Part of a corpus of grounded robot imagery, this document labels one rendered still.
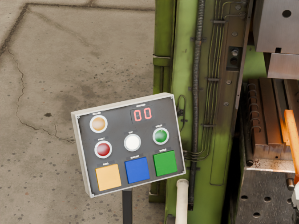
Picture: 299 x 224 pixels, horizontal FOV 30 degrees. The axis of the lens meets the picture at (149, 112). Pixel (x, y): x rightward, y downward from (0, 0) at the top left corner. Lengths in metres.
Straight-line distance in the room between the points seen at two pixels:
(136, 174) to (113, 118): 0.20
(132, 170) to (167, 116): 0.21
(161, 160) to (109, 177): 0.18
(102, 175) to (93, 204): 1.31
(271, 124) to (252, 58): 0.38
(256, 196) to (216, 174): 0.27
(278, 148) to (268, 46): 0.43
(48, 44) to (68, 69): 0.40
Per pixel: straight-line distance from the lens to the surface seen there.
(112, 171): 1.83
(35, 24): 4.80
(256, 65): 2.41
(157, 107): 1.85
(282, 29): 1.78
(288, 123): 2.06
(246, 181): 2.08
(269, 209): 2.20
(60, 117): 3.72
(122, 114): 1.82
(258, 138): 2.07
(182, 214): 2.22
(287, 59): 1.84
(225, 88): 2.06
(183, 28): 1.92
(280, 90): 2.32
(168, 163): 1.89
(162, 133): 1.86
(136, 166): 1.85
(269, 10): 1.74
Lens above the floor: 2.30
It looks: 38 degrees down
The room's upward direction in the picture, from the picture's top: 1 degrees clockwise
